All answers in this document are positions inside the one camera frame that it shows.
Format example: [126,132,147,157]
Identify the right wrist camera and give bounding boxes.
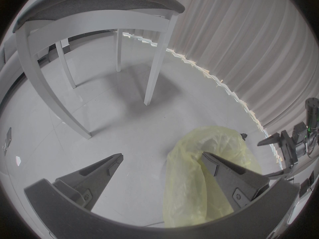
[293,122,309,142]

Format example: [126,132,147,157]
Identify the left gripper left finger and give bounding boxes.
[53,153,124,211]

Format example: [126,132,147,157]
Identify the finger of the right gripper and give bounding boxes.
[257,132,282,147]
[264,166,294,179]

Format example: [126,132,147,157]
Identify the white trash bin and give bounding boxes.
[166,131,261,227]

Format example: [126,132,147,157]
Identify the yellow plastic bag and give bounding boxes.
[162,126,263,228]

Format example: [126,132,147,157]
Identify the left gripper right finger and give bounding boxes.
[201,151,270,208]

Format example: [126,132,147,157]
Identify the white curtain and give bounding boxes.
[120,0,319,137]

